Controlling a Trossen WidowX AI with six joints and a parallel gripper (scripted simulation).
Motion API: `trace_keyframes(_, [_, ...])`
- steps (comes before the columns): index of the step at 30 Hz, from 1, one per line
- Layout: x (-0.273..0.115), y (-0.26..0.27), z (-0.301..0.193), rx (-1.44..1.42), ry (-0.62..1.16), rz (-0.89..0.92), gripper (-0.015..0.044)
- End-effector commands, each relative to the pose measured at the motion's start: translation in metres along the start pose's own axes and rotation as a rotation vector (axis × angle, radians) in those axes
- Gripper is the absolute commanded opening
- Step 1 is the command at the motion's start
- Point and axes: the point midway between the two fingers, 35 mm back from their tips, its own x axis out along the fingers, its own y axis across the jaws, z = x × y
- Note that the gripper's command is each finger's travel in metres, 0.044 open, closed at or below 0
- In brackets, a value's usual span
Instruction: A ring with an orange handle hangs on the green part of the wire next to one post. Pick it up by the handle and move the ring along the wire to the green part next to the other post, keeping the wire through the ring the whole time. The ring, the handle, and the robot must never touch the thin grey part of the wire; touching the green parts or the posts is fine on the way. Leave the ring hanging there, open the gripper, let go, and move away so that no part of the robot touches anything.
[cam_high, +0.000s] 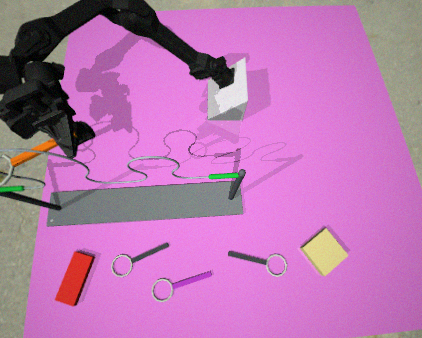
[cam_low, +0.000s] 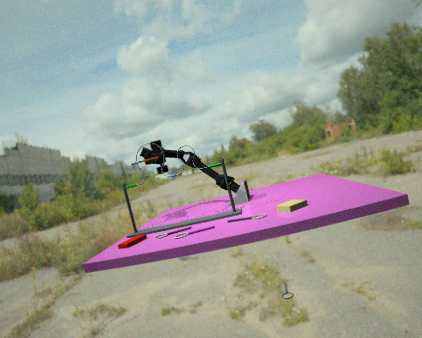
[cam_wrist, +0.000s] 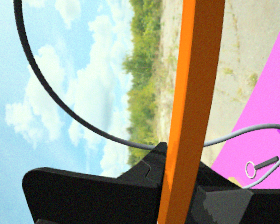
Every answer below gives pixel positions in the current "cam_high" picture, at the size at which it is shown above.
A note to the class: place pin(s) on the grey ring with dark grey handle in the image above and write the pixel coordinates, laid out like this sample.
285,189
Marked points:
137,258
258,260

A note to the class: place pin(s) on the red rectangular block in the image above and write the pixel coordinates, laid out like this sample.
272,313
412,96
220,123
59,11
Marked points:
74,279

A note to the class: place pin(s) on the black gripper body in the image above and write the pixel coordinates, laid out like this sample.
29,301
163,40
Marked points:
45,97

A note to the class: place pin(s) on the pale yellow square block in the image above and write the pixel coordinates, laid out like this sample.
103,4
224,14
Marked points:
323,251

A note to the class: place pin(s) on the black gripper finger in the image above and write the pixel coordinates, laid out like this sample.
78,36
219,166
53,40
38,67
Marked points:
59,126
77,127

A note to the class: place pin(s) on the orange long bar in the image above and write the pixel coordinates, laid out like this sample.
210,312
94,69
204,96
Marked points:
25,156

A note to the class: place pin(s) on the grey ring with purple handle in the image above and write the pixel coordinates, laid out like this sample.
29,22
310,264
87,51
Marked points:
180,284

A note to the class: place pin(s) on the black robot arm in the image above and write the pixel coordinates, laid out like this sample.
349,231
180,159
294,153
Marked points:
37,38

